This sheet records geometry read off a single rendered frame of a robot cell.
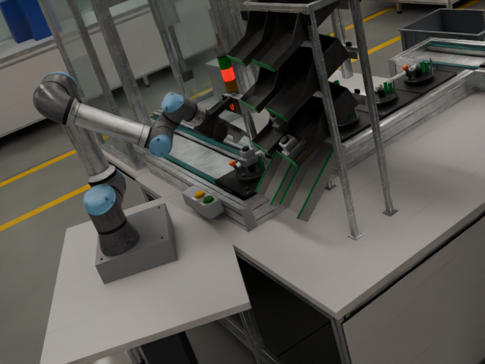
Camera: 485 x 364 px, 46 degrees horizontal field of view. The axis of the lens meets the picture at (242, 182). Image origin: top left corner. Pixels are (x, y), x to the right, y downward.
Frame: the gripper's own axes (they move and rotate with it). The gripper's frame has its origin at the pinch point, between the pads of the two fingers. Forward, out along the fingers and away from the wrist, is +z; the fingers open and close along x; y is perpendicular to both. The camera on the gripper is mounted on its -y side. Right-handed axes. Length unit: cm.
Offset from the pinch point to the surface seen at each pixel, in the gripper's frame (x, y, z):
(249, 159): 2.1, 8.6, 7.1
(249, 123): -17.5, -6.1, 13.7
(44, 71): -500, 4, 63
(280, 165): 22.7, 6.0, 5.4
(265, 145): 26.1, 2.4, -7.2
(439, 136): 31, -34, 72
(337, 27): -60, -79, 71
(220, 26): -17.4, -34.5, -18.4
